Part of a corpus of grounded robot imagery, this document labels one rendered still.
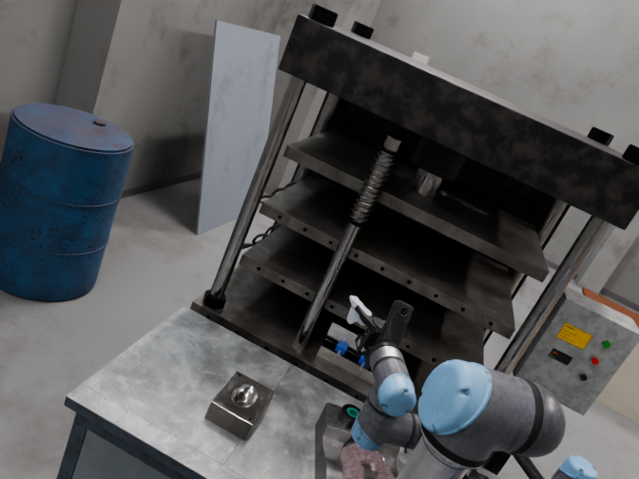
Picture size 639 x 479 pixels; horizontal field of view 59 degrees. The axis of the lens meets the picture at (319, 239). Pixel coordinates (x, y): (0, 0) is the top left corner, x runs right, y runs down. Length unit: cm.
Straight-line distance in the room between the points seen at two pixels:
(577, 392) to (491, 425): 160
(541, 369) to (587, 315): 28
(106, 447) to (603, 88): 788
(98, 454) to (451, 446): 132
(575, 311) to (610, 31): 677
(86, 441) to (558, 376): 172
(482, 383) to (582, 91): 798
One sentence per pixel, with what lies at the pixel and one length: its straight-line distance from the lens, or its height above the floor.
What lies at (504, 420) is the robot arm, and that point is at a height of 165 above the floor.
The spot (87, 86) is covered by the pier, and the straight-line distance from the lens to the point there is 391.
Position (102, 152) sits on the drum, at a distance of 320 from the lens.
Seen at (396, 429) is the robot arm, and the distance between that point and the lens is 127.
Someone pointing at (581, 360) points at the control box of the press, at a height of 127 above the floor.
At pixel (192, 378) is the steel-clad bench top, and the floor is 80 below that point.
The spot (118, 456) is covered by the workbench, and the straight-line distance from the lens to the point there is 195.
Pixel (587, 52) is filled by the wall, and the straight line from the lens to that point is 877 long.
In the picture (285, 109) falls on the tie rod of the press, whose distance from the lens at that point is 213.
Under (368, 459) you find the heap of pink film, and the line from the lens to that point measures 191.
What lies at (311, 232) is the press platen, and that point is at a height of 127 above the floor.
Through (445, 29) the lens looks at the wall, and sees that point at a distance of 885.
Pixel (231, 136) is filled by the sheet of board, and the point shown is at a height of 78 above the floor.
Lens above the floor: 206
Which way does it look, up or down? 21 degrees down
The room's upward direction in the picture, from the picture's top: 24 degrees clockwise
